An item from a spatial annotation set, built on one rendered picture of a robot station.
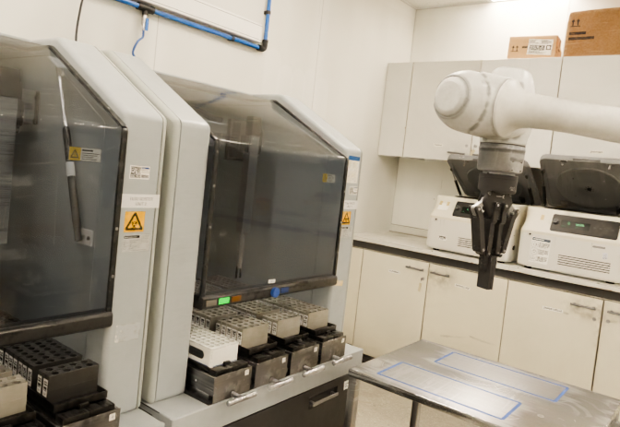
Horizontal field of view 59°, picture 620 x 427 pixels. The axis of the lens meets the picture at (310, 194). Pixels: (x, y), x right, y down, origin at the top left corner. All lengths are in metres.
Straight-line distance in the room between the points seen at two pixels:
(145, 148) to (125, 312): 0.38
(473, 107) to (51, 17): 1.85
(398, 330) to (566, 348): 1.06
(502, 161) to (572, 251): 2.29
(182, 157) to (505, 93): 0.76
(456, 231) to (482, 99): 2.66
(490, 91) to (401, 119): 3.16
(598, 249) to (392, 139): 1.63
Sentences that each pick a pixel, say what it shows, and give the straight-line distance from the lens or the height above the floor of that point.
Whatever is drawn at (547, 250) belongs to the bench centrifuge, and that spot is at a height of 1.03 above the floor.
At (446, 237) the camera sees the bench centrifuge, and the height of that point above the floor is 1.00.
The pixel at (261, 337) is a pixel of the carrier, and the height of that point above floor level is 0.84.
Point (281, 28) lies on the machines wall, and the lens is 3.31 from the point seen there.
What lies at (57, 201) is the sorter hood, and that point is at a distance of 1.19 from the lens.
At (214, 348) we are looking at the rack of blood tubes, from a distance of 1.49.
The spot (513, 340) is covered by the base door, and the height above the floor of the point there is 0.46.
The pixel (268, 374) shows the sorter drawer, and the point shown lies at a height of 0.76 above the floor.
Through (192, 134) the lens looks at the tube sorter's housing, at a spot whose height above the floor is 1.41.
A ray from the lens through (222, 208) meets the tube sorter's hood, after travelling 1.45.
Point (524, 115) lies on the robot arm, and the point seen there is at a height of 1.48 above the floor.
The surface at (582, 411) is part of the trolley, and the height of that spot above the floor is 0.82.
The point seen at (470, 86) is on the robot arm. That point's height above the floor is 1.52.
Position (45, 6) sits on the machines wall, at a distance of 2.45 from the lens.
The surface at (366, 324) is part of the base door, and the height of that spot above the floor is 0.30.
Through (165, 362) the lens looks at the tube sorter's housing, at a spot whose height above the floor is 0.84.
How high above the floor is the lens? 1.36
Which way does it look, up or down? 3 degrees down
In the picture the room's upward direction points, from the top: 6 degrees clockwise
